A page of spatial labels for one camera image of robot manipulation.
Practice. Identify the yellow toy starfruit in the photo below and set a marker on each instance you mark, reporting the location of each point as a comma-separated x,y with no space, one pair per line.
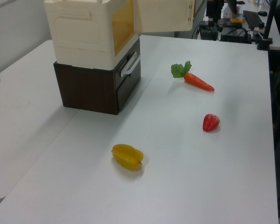
127,156

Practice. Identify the orange toy carrot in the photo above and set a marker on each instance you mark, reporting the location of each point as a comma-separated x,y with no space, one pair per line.
196,80

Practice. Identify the cream plastic cabinet box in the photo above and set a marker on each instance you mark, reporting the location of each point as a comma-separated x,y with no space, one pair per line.
79,35

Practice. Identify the dark monitor stand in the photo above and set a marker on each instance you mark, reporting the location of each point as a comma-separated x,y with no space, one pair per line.
232,5

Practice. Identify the black electronics box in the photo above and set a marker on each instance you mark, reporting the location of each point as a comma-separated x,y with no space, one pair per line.
235,36

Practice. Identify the black keyboard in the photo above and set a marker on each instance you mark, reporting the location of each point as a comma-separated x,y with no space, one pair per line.
253,19

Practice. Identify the black computer mouse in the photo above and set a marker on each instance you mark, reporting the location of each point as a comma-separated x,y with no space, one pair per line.
262,13

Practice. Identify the black pole with clamp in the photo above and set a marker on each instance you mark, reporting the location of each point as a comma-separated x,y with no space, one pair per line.
268,23

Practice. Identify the dark brown wooden drawer unit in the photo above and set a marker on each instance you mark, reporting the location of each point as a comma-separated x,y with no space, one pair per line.
86,91

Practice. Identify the cream cabinet door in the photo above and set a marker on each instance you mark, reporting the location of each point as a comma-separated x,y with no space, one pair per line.
163,16

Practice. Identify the small yellow object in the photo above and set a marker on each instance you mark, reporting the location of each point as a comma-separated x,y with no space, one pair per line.
237,20

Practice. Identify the red toy fruit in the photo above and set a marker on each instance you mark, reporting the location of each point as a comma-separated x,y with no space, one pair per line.
210,122

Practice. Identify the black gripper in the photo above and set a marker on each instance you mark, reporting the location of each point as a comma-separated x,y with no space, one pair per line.
215,8

